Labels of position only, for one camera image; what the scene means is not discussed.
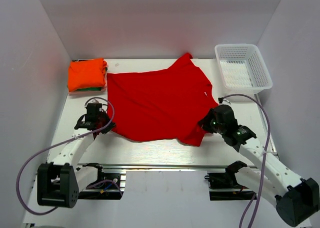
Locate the red t shirt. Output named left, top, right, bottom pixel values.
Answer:
left=107, top=53, right=218, bottom=147

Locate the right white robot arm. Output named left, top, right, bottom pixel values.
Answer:
left=199, top=105, right=320, bottom=227

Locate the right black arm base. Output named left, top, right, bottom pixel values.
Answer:
left=204, top=161, right=255, bottom=201

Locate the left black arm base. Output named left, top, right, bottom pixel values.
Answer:
left=75, top=163, right=126, bottom=200

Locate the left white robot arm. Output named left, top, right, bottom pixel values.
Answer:
left=37, top=102, right=116, bottom=208

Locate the pink folded t shirt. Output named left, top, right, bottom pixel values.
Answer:
left=68, top=86, right=108, bottom=96

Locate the orange folded t shirt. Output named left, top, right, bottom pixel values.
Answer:
left=67, top=58, right=108, bottom=92

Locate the white plastic mesh basket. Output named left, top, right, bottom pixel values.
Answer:
left=214, top=43, right=273, bottom=95

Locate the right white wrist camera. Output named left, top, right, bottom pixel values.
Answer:
left=218, top=97, right=232, bottom=106

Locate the aluminium table edge rail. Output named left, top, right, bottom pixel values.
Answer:
left=74, top=163, right=261, bottom=171

